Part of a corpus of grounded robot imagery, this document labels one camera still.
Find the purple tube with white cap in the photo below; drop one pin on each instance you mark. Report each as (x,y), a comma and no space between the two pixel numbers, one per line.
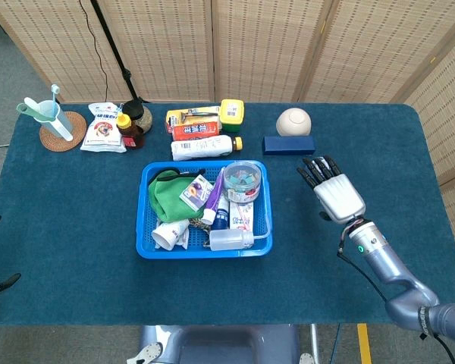
(214,193)

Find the blue plastic mesh basket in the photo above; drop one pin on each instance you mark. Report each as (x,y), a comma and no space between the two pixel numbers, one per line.
(148,227)

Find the white printed paper cup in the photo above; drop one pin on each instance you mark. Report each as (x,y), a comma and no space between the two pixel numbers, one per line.
(168,233)

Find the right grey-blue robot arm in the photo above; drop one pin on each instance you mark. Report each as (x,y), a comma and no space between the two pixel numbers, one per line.
(379,254)

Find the light blue toothbrush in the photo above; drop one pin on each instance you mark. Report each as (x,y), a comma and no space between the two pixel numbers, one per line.
(54,95)

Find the black stand pole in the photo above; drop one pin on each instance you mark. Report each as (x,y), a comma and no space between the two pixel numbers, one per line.
(115,53)

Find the white bottle with yellow cap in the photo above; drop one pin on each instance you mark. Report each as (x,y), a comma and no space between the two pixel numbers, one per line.
(201,147)

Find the beige upturned bowl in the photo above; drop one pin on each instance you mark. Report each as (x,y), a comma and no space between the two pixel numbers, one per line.
(294,122)

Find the white printed plastic bag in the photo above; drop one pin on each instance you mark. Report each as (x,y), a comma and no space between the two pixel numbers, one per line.
(102,130)

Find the green microfiber cloth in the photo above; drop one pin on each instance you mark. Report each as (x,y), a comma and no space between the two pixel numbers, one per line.
(167,201)

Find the white carton with red print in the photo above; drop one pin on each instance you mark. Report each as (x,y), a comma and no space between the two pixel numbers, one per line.
(242,218)

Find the grey-blue robot torso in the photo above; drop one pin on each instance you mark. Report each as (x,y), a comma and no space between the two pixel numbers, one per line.
(220,345)

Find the woven bamboo folding screen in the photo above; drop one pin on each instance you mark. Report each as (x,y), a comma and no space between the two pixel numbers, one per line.
(258,49)

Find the round woven rattan coaster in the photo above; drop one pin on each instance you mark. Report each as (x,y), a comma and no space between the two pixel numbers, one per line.
(79,125)

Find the metal table leg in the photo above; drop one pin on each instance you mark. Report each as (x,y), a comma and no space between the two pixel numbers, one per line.
(314,343)

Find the yellow razor blister pack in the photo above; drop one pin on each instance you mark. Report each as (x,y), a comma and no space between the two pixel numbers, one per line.
(182,115)

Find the long navy blue box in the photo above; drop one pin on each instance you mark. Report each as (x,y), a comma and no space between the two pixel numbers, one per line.
(288,146)

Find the yellow lidded green container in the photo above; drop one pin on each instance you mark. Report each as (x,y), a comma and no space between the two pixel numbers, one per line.
(232,113)

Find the translucent squeeze wash bottle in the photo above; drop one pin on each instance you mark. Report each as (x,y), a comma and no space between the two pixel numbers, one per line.
(227,240)

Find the orange printed snack package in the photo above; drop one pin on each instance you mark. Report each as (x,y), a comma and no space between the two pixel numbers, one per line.
(195,131)

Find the small white purple carton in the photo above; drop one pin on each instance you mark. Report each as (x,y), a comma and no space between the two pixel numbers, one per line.
(195,191)

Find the clear round plastic container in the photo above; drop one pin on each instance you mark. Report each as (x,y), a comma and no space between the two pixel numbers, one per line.
(242,182)

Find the glass jar with black lid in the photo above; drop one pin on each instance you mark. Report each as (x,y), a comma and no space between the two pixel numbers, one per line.
(138,112)

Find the white and navy blue tube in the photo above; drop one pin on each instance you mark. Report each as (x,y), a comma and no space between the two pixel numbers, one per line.
(221,216)

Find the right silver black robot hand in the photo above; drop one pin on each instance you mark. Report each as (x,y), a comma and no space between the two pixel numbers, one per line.
(339,197)

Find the honey bottle with yellow cap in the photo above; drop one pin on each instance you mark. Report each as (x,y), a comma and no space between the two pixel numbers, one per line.
(130,132)

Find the teal felt table cover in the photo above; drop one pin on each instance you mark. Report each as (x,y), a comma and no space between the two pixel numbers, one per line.
(79,212)

